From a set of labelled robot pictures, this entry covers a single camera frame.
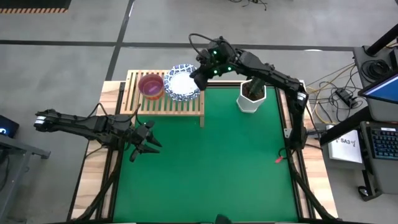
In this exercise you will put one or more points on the white hexagonal plant pot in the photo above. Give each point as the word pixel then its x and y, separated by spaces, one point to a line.
pixel 248 107

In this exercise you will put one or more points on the wooden slatted shelf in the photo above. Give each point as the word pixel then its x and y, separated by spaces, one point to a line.
pixel 161 111

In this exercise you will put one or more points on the black table-level camera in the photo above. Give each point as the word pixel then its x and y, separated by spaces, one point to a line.
pixel 223 220

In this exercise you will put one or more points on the purple translucent plastic bowl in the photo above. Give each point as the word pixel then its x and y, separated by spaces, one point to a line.
pixel 150 84

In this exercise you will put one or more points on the laptop with blue screen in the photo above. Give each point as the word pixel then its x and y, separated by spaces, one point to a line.
pixel 384 90

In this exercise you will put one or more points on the black power brick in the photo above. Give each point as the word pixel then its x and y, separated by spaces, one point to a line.
pixel 345 96

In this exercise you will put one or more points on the wooden table with black frame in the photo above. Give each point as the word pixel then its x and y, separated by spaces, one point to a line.
pixel 317 174

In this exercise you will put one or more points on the black computer keyboard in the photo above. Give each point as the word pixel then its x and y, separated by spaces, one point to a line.
pixel 385 143

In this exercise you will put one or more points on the orange translucent plastic bowl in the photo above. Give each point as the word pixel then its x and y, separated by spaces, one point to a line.
pixel 152 97

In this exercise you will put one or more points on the red plastic clip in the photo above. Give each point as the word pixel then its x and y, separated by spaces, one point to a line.
pixel 279 160

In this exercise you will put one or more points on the black mat with striped edge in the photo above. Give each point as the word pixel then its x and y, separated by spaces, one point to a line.
pixel 31 3

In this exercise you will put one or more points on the green table mat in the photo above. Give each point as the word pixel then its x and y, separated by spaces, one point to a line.
pixel 217 174

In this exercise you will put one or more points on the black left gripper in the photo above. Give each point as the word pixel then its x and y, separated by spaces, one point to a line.
pixel 140 137

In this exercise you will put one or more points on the black device with blue light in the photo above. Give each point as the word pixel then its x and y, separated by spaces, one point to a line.
pixel 7 124

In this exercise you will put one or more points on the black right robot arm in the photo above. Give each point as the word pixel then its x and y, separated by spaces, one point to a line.
pixel 267 73

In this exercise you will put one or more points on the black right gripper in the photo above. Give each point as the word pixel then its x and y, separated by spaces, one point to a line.
pixel 214 63

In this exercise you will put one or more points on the grey metal bracket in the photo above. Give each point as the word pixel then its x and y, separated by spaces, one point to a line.
pixel 287 132

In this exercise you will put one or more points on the black stand pole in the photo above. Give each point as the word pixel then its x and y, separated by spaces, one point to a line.
pixel 384 39
pixel 345 126

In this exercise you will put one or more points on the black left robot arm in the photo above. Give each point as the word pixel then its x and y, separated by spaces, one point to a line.
pixel 77 126

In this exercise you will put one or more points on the white box with black print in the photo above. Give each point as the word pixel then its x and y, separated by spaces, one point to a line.
pixel 348 149

